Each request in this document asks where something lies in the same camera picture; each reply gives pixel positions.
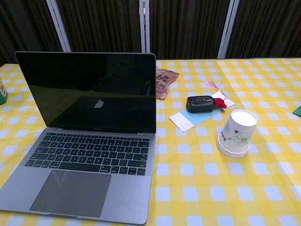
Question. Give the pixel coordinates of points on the silver laptop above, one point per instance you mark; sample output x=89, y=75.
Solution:
x=98, y=150

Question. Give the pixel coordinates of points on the brown snack packet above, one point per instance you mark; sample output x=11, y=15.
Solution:
x=164, y=82

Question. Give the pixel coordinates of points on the blue white paper card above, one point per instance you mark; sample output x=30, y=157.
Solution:
x=188, y=118

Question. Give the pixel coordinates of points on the black ink bottle red cap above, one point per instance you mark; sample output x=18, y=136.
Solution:
x=200, y=104

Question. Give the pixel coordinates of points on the white tag with pink tassel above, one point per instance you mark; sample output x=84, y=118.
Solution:
x=222, y=94

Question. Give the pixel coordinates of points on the yellow white checkered tablecloth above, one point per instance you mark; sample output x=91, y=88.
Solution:
x=202, y=169

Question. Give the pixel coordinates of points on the floral white paper cup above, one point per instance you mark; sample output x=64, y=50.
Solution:
x=238, y=134

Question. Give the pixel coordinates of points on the dark pleated curtain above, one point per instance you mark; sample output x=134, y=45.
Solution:
x=183, y=28

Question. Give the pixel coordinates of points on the green paper piece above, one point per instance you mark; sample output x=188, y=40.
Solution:
x=297, y=110

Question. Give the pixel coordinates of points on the green yellow can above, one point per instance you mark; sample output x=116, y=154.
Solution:
x=2, y=93

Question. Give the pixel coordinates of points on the white metal frame post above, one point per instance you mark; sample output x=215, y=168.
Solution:
x=58, y=24
x=144, y=26
x=227, y=28

